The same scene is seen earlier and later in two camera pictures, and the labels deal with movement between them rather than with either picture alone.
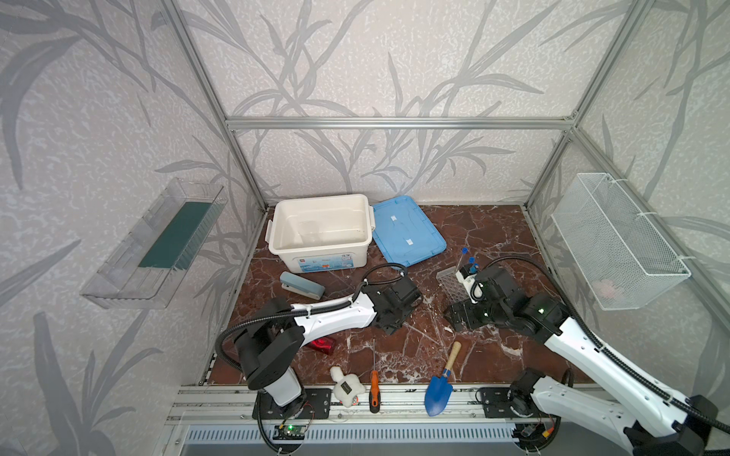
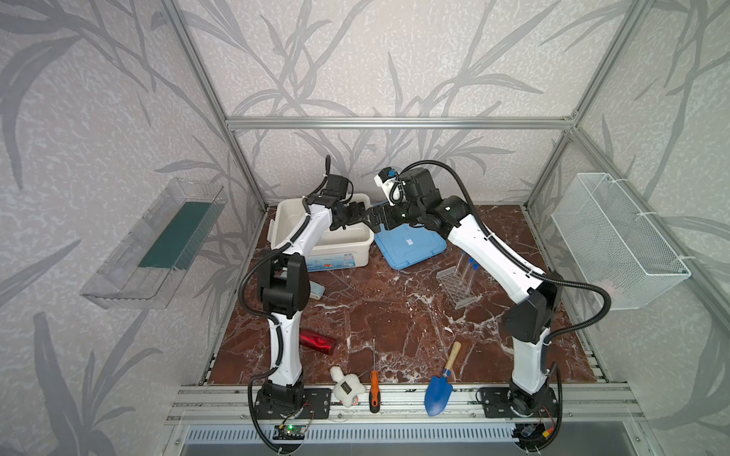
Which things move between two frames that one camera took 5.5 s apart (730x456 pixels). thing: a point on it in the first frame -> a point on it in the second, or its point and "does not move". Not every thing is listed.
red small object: [323, 344] does not move
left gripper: [403, 305] -> [350, 211]
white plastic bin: [320, 233] does not move
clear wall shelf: [146, 270] does not move
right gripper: [465, 311] -> [385, 212]
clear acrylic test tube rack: [452, 286] does not move
